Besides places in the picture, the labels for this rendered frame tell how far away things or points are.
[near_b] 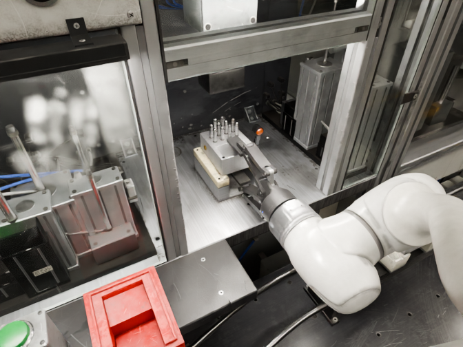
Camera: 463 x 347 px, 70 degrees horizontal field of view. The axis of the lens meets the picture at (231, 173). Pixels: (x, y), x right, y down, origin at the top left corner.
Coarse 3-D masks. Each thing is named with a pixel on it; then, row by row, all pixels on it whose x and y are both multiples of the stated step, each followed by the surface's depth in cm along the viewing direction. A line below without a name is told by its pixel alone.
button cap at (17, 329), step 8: (8, 328) 44; (16, 328) 44; (24, 328) 44; (0, 336) 44; (8, 336) 44; (16, 336) 44; (24, 336) 44; (0, 344) 43; (8, 344) 43; (16, 344) 43
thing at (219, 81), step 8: (216, 72) 68; (224, 72) 69; (232, 72) 70; (240, 72) 71; (200, 80) 73; (208, 80) 69; (216, 80) 69; (224, 80) 70; (232, 80) 71; (240, 80) 72; (208, 88) 70; (216, 88) 70; (224, 88) 71; (232, 88) 72
